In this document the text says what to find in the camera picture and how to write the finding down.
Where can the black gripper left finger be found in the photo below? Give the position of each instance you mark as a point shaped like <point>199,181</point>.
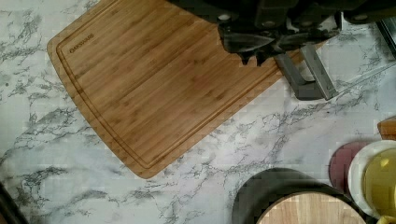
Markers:
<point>248,44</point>

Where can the glass oven door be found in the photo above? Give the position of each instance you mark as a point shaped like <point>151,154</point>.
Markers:
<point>360,52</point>

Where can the grey oven door handle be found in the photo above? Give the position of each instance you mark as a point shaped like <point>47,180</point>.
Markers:
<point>310,81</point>

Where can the black pot with wooden lid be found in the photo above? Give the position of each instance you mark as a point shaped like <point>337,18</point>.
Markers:
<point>286,196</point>

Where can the bamboo cutting board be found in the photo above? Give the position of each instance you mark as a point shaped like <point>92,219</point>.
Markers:
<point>152,79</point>

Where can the dark object at corner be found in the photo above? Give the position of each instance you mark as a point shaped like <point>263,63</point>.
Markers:
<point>9,211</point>

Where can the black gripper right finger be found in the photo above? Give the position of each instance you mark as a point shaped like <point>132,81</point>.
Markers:
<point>286,43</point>

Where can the white bowl with yellow contents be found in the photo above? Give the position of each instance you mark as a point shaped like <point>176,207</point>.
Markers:
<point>371,179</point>

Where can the small wooden block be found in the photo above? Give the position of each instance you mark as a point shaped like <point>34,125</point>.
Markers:
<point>387,129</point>

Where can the dark red round coaster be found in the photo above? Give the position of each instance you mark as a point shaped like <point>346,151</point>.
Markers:
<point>340,163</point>

